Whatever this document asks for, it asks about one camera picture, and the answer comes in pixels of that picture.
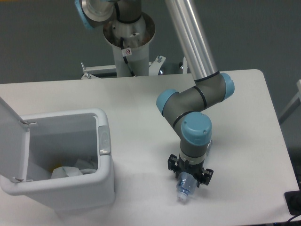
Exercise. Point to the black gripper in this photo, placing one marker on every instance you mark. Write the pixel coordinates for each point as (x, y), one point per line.
(191, 165)

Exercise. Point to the clear plastic water bottle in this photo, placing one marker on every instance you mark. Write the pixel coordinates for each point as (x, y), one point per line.
(185, 187)

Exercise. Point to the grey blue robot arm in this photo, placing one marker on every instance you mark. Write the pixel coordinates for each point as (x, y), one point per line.
(182, 110)

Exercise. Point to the white paper trash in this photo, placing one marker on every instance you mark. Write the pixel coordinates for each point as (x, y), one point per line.
(86, 167)

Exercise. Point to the white plastic trash can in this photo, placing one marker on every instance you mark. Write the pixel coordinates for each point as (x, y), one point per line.
(65, 137)

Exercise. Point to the white trash can lid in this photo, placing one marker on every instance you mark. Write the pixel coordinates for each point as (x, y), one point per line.
(14, 144)

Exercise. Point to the black device at edge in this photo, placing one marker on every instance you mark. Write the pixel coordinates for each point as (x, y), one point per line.
(293, 201)

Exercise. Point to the white frame at right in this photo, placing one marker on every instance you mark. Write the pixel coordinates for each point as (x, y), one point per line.
(292, 105)

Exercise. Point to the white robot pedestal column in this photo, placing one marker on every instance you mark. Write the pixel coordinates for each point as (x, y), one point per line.
(130, 45)

